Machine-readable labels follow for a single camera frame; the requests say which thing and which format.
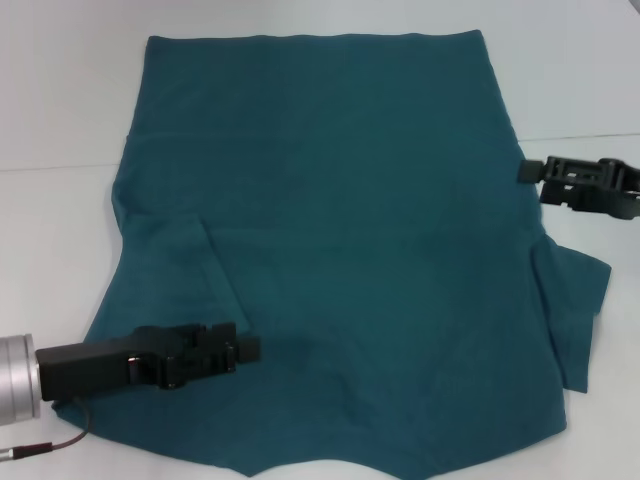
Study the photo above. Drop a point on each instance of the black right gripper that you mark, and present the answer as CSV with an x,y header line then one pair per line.
x,y
622,192

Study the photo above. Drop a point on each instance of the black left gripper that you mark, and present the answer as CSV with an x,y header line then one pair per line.
x,y
90,365

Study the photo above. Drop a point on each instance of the teal blue shirt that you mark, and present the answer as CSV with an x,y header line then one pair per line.
x,y
350,225

